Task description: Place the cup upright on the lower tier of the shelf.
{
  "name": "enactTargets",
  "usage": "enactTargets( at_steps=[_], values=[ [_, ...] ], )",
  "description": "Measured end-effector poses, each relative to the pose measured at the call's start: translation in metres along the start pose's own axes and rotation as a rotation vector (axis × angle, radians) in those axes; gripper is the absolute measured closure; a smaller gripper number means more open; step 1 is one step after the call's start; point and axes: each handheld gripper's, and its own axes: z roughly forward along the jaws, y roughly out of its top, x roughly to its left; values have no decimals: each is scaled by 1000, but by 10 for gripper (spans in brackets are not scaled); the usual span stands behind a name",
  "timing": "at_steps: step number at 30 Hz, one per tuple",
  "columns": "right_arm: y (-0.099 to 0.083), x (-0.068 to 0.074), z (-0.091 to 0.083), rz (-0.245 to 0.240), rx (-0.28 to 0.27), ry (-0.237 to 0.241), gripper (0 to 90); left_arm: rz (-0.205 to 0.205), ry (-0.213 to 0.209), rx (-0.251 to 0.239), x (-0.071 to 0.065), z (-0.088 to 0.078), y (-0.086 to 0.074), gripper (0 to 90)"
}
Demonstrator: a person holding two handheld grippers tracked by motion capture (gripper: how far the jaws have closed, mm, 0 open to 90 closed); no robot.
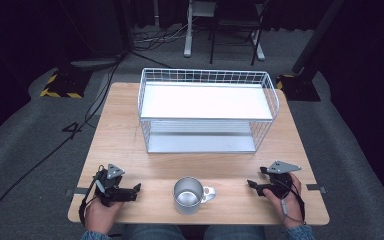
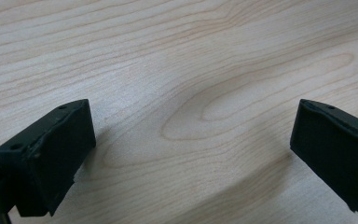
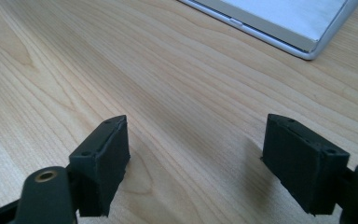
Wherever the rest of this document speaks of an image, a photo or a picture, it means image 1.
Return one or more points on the grey tape strip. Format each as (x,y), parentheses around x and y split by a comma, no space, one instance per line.
(80,191)
(315,187)

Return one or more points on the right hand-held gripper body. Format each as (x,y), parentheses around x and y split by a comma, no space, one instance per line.
(280,176)

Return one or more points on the black metal chair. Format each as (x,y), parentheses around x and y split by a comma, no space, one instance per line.
(236,23)

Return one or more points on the person's left leg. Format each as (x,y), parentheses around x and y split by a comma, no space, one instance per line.
(153,233)

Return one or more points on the white stand leg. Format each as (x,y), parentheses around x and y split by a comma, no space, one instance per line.
(259,46)
(188,36)

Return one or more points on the black slanted stand pole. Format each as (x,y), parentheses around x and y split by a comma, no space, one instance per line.
(316,36)

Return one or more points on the person's left hand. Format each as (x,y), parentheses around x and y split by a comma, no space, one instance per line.
(100,215)

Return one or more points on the person's right leg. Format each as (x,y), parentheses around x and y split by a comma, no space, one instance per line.
(235,234)

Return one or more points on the silver metal mug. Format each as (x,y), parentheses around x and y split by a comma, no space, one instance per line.
(188,196)

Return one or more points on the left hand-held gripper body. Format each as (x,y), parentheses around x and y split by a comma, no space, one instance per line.
(108,186)

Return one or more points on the grey flat stand base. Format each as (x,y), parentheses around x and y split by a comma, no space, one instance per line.
(95,63)

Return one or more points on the person's right hand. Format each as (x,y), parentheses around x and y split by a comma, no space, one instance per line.
(288,208)

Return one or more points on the black yellow striped base plate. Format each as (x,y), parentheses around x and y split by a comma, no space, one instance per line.
(65,85)
(298,88)

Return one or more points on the person's leg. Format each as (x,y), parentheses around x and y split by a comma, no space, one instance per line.
(235,234)
(153,233)

